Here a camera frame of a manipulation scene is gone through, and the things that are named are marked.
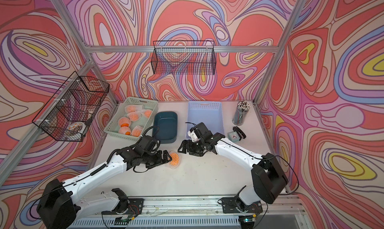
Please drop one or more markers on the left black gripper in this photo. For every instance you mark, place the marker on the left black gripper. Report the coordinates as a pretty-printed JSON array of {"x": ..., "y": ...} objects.
[{"x": 163, "y": 161}]

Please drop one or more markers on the black wire basket left wall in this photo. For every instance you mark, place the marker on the black wire basket left wall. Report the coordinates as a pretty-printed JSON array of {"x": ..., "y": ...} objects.
[{"x": 78, "y": 99}]

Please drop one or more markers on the black wire basket back wall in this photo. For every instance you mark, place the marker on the black wire basket back wall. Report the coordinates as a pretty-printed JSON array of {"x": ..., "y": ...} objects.
[{"x": 184, "y": 57}]

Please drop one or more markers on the netted orange left middle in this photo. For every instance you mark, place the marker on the netted orange left middle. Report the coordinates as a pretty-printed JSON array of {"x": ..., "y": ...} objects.
[{"x": 124, "y": 122}]

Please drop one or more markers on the netted orange back right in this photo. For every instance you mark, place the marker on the netted orange back right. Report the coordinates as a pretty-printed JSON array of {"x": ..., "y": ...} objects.
[{"x": 146, "y": 112}]

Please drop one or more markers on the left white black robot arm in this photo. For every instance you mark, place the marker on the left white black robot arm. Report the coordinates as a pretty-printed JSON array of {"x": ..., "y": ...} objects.
[{"x": 62, "y": 203}]

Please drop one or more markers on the cup of pencils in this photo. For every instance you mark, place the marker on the cup of pencils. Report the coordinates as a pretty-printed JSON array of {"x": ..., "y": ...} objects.
[{"x": 242, "y": 109}]

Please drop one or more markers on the small teal alarm clock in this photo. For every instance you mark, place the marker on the small teal alarm clock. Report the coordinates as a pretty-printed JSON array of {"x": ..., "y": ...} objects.
[{"x": 234, "y": 136}]

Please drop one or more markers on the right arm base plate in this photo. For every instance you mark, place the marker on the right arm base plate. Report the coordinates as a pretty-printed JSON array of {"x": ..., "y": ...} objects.
[{"x": 232, "y": 205}]

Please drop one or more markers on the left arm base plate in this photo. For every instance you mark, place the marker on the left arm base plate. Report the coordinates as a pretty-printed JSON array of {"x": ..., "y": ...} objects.
[{"x": 132, "y": 207}]

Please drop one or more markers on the netted orange front left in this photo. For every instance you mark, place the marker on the netted orange front left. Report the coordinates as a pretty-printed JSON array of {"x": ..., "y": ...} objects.
[{"x": 124, "y": 130}]

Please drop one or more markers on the netted orange back left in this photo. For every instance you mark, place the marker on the netted orange back left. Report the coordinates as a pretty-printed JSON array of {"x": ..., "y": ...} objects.
[{"x": 133, "y": 108}]

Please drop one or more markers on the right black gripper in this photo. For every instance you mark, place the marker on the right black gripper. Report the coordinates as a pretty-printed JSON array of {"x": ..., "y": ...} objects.
[{"x": 190, "y": 149}]

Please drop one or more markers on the dark teal plastic tub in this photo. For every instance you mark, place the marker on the dark teal plastic tub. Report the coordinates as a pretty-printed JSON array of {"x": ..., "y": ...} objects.
[{"x": 166, "y": 127}]

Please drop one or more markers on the item in left wire basket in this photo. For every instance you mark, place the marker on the item in left wire basket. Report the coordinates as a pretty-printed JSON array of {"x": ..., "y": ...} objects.
[{"x": 75, "y": 130}]

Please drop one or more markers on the light blue plastic basket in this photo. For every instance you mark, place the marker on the light blue plastic basket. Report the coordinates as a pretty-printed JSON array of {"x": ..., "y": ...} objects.
[{"x": 208, "y": 112}]

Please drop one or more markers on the black wire basket wall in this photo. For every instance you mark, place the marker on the black wire basket wall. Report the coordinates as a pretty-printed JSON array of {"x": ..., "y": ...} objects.
[
  {"x": 78, "y": 99},
  {"x": 184, "y": 57}
]

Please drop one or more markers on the green plastic basket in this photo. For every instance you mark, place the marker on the green plastic basket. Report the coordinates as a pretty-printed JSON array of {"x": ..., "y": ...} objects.
[{"x": 112, "y": 127}]

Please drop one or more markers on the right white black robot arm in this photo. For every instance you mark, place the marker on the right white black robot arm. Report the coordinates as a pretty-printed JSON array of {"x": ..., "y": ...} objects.
[{"x": 268, "y": 177}]

